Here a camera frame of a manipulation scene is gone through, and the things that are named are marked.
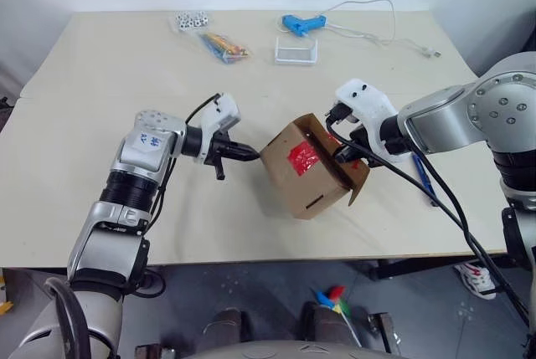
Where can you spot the yellow floor object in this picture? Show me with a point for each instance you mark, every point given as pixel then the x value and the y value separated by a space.
pixel 4 304

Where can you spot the clear plastic tray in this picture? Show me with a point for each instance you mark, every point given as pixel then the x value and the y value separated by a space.
pixel 295 57

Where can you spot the dark metal foot bracket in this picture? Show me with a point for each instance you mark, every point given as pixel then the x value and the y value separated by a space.
pixel 385 331

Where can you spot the blue glue gun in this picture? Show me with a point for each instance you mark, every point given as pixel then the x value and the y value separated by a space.
pixel 299 24

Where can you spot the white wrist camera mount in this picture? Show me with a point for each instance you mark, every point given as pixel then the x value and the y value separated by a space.
pixel 368 101
pixel 222 114

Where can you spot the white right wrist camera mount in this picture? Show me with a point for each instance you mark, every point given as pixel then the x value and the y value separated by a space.
pixel 368 101

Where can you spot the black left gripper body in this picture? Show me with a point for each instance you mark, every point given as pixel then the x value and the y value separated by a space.
pixel 222 150

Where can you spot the blue utility knife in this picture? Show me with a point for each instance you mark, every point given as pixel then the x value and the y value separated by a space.
pixel 425 179

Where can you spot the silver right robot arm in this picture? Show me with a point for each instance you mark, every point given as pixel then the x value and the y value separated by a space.
pixel 439 120

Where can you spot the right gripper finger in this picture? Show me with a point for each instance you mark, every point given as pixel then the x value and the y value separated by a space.
pixel 346 155

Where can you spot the bag of coloured sticks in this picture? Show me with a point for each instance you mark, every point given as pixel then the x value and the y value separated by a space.
pixel 224 47

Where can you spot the bag of white dice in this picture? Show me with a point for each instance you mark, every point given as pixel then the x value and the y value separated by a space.
pixel 190 21

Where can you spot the white red sneaker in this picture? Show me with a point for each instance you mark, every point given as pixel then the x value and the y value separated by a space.
pixel 475 277

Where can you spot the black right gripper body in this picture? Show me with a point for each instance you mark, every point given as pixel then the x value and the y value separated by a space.
pixel 359 139

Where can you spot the pale robot torso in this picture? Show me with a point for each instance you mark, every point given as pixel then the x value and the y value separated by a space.
pixel 293 350

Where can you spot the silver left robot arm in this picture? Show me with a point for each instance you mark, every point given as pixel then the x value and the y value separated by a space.
pixel 142 150

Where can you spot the dark rounded brown shape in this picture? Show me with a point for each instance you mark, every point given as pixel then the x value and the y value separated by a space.
pixel 328 325
pixel 228 323

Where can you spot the brown cardboard box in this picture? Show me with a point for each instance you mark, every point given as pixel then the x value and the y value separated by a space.
pixel 293 183

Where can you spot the colourful toy pinwheel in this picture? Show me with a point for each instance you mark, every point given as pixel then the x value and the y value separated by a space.
pixel 335 298

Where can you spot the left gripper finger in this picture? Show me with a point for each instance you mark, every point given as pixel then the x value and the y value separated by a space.
pixel 245 148
pixel 243 156

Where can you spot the small black object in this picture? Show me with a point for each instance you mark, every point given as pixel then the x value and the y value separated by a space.
pixel 5 104

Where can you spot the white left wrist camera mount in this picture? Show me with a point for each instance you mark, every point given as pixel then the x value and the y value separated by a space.
pixel 222 114

